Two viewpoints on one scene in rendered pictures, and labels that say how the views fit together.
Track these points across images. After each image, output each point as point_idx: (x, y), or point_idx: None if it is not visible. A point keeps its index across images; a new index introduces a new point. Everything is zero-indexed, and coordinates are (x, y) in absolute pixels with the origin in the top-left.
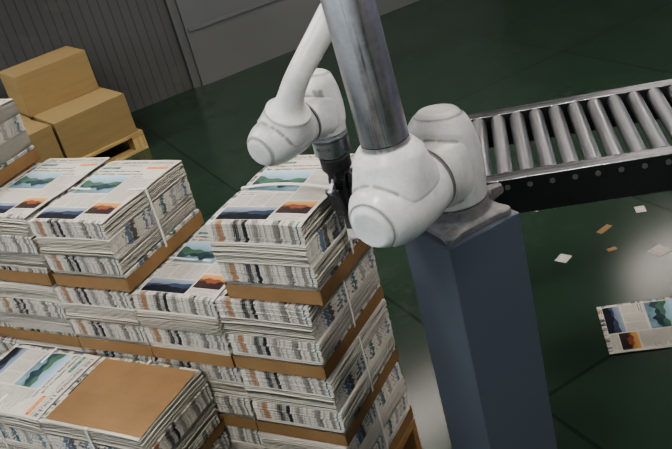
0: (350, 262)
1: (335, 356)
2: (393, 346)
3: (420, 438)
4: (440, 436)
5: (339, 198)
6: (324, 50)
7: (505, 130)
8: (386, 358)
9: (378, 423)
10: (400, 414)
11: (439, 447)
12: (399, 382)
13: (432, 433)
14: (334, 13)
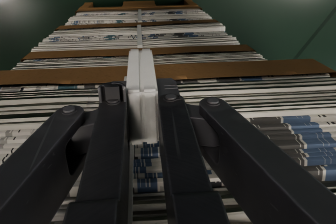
0: (155, 71)
1: (215, 49)
2: (61, 30)
3: (71, 11)
4: None
5: (315, 195)
6: None
7: None
8: (87, 29)
9: (143, 17)
10: (96, 14)
11: None
12: (80, 19)
13: (61, 2)
14: None
